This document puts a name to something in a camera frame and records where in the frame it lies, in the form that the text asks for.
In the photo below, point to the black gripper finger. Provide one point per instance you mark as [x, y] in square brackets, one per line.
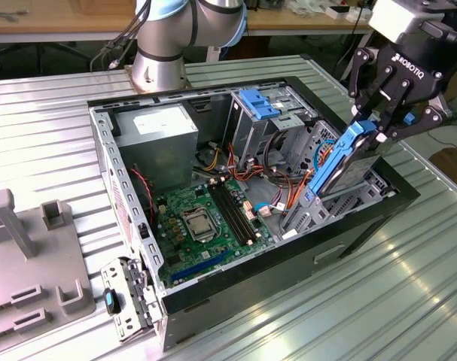
[361, 75]
[435, 114]

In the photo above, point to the hard disk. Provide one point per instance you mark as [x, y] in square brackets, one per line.
[337, 161]

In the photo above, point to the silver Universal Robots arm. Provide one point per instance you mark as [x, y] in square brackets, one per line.
[168, 34]

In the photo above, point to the grey metal disk bay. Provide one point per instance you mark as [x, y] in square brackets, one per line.
[311, 216]

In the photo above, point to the brown cardboard box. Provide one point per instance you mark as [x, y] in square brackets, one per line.
[454, 169]

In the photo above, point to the white box black lid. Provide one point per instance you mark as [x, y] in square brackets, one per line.
[337, 12]

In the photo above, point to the blue plastic drive latch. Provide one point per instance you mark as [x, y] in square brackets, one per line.
[258, 103]

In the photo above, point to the grey metal drive cage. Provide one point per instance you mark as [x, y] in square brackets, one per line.
[250, 131]

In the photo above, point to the black RAM slot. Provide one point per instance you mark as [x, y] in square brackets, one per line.
[228, 212]
[239, 208]

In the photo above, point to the silver power supply unit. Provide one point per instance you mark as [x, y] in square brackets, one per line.
[156, 150]

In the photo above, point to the CPU socket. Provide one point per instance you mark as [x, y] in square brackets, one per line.
[198, 225]

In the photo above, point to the green motherboard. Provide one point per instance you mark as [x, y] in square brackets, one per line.
[213, 259]

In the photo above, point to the black open PC case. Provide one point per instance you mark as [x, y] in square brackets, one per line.
[250, 286]

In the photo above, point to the black case fan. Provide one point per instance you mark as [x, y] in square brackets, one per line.
[139, 195]

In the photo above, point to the blue expansion slot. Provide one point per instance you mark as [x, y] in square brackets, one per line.
[198, 267]

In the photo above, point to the long wooden desk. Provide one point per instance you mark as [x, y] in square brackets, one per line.
[62, 22]

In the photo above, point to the grey parts rack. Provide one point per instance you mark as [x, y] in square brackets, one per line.
[25, 270]

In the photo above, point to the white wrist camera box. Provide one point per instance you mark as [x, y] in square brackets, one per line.
[393, 19]

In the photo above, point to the silver expansion card retainer bracket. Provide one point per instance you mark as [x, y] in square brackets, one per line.
[126, 301]

